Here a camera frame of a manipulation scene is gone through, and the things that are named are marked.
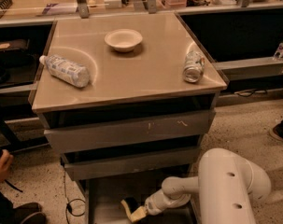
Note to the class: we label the green yellow sponge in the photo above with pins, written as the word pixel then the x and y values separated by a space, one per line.
pixel 130 205

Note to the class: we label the grey open bottom drawer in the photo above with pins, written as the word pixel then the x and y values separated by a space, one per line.
pixel 107 192

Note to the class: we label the grey middle drawer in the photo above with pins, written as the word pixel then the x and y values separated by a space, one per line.
pixel 132 163

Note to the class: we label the purple white paper packet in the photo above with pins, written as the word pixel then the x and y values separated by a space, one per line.
pixel 52 9

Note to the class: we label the grey top drawer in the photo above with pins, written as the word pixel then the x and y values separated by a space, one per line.
pixel 130 131

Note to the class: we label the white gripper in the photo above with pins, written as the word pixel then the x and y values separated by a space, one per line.
pixel 152 205

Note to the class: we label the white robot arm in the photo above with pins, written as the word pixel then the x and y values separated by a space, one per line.
pixel 226 184

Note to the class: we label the grey metal drawer cabinet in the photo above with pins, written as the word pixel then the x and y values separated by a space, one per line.
pixel 145 82

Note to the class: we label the white paper bowl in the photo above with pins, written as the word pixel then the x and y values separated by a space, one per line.
pixel 123 40

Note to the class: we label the person hand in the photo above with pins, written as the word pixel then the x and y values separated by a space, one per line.
pixel 5 163

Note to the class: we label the clear plastic water bottle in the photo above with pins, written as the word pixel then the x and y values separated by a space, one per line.
pixel 73 73

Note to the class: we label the dark shoe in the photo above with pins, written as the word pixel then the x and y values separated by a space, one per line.
pixel 29 213

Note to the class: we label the silver drink can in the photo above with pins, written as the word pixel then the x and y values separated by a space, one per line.
pixel 194 67

